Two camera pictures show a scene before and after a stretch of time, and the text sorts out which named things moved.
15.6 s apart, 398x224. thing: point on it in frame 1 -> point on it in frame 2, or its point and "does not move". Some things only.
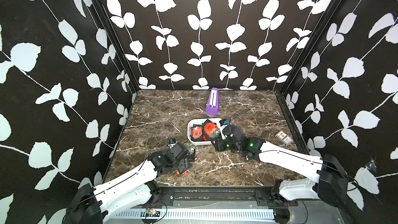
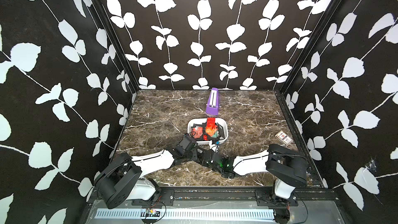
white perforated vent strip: [193, 214] does not move
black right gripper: [218, 141] -> [202, 159]
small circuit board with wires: [152, 212] does not move
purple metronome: [213, 105] does not move
